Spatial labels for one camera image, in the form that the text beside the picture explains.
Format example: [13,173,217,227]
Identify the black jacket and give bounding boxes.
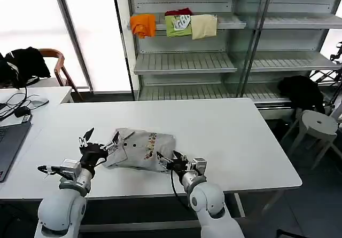
[0,46,51,89]

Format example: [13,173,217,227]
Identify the black folding metal frame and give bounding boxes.
[309,42,342,114]

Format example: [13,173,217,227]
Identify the grey printed t-shirt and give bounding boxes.
[103,127,177,173]

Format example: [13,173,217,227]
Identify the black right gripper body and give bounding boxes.
[167,157,192,174]

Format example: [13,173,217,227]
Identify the brown wooden chair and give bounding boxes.
[38,48,83,102]

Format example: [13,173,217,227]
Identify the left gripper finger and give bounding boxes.
[77,127,96,149]
[102,131,120,152]

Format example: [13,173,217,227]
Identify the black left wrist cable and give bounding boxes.
[37,164,64,177]

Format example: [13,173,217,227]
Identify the white round stool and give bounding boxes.
[281,109,339,171]

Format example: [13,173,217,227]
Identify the grey metal shelf with clothes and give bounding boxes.
[111,0,342,111]

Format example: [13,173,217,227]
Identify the grey window frame post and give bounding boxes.
[50,0,95,92]

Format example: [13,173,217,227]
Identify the dark grey laptop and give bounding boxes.
[0,122,33,184]

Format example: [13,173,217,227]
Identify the black desk cables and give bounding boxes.
[0,84,43,121]

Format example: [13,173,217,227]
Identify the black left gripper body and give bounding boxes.
[79,141,109,169]

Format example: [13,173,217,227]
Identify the black power adapter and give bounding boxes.
[13,106,32,117]

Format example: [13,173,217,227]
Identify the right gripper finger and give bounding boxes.
[156,152,173,171]
[172,150,188,162]

